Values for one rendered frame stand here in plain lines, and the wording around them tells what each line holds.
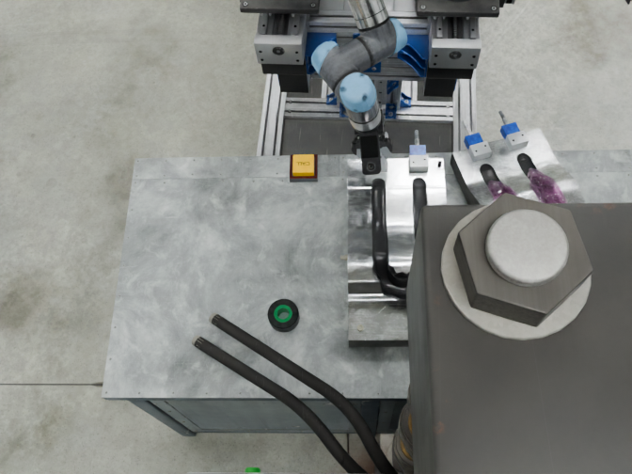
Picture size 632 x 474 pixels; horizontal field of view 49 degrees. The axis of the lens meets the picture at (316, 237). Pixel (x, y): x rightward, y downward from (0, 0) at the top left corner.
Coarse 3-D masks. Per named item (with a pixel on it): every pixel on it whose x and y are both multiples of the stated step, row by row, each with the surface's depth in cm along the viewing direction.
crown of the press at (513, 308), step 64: (448, 256) 54; (512, 256) 49; (576, 256) 50; (448, 320) 52; (512, 320) 52; (576, 320) 52; (448, 384) 50; (512, 384) 50; (576, 384) 50; (448, 448) 49; (512, 448) 48; (576, 448) 48
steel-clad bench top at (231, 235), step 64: (192, 192) 197; (256, 192) 195; (320, 192) 194; (448, 192) 192; (128, 256) 189; (192, 256) 188; (256, 256) 187; (320, 256) 186; (128, 320) 182; (192, 320) 181; (256, 320) 180; (320, 320) 179; (128, 384) 175; (192, 384) 174; (384, 384) 171
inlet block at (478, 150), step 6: (468, 126) 193; (468, 132) 193; (468, 138) 191; (474, 138) 191; (480, 138) 190; (468, 144) 190; (474, 144) 188; (480, 144) 188; (486, 144) 188; (468, 150) 190; (474, 150) 187; (480, 150) 187; (486, 150) 187; (474, 156) 187; (480, 156) 188; (486, 156) 189
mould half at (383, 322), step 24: (360, 168) 186; (432, 168) 185; (360, 192) 184; (408, 192) 183; (432, 192) 182; (360, 216) 181; (408, 216) 180; (360, 240) 176; (408, 240) 175; (360, 264) 170; (408, 264) 169; (360, 288) 171; (360, 312) 173; (384, 312) 172; (360, 336) 170; (384, 336) 170
